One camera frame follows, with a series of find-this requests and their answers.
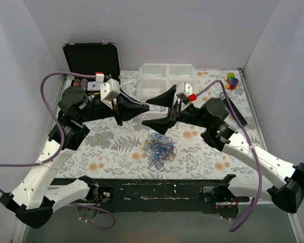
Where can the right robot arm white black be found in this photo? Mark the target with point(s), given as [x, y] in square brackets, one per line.
[279, 181]

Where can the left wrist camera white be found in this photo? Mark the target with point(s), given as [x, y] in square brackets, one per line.
[109, 90]

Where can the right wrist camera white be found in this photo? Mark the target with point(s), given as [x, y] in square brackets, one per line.
[183, 91]

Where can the black handheld microphone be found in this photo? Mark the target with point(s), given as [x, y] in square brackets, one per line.
[235, 109]

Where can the playing card deck box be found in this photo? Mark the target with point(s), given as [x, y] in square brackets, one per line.
[93, 86]

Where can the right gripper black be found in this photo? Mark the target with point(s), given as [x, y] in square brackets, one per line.
[174, 110]

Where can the white plastic compartment tray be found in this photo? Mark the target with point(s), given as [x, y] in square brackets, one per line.
[155, 79]

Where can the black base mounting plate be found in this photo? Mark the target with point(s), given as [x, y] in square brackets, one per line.
[148, 195]

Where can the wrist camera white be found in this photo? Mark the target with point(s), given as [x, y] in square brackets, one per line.
[183, 91]
[109, 90]

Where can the colourful toy block figure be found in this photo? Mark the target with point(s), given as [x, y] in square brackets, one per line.
[231, 81]

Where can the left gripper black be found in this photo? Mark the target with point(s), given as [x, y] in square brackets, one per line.
[117, 111]

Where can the black poker chip case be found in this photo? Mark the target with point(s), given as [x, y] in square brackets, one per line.
[90, 59]

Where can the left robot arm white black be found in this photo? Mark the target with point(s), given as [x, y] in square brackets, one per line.
[32, 202]

